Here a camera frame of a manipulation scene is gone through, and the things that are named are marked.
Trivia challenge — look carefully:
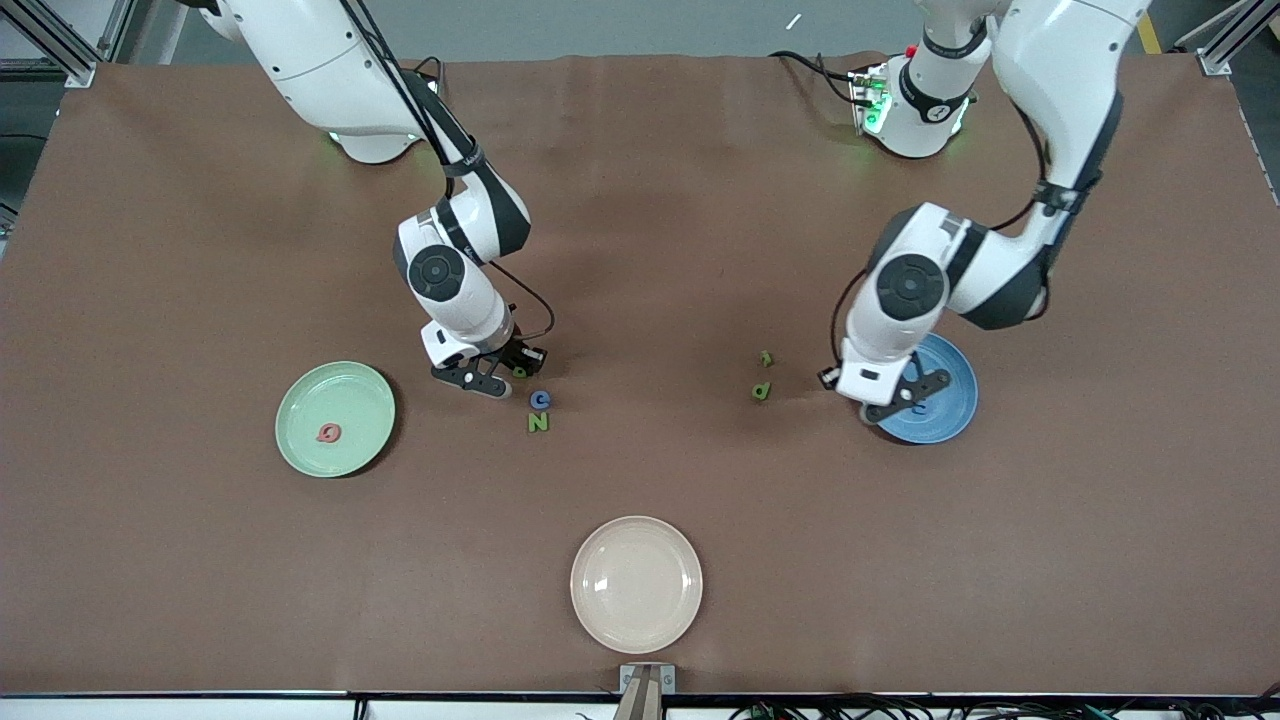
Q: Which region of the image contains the black cable bundle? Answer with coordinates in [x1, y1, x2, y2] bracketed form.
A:
[730, 693, 1280, 720]

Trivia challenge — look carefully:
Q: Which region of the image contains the brown table mat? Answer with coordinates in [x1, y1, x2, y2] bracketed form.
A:
[0, 50, 1280, 696]

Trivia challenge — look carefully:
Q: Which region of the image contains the white table edge rail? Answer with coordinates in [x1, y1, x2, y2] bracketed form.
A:
[0, 690, 1280, 720]

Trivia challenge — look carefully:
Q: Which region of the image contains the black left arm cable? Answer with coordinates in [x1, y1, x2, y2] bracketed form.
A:
[830, 100, 1051, 373]

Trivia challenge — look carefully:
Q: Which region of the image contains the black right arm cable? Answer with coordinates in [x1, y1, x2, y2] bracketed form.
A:
[340, 0, 556, 343]

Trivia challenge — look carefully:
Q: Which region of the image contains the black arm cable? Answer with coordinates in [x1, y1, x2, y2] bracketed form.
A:
[340, 0, 556, 343]
[830, 100, 1051, 373]

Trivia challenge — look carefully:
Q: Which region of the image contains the cream plate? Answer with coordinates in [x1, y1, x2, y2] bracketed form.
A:
[570, 516, 704, 655]

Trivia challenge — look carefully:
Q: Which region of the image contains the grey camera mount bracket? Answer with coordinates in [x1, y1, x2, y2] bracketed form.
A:
[617, 662, 677, 720]

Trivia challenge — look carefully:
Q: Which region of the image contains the blue plate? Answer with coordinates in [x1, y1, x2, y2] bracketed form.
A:
[875, 333, 979, 445]

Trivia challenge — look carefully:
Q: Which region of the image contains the light green plate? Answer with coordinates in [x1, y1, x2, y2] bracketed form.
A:
[275, 361, 397, 478]

